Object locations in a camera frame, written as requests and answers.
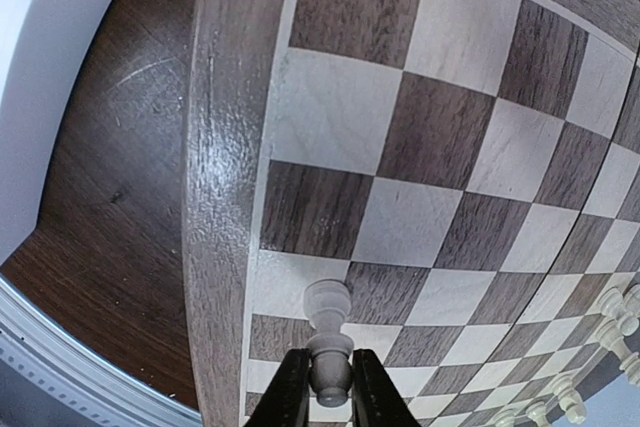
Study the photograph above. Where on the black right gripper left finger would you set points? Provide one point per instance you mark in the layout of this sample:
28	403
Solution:
286	400

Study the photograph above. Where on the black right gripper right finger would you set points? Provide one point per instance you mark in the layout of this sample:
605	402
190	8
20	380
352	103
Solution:
375	399

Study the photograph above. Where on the light chess piece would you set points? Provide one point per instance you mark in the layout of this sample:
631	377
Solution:
505	418
569	399
621	312
537	413
327	304

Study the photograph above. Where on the wooden chess board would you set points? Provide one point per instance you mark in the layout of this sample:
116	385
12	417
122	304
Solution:
469	169

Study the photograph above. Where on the white plastic tray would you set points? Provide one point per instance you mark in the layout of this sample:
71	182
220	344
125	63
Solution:
43	45

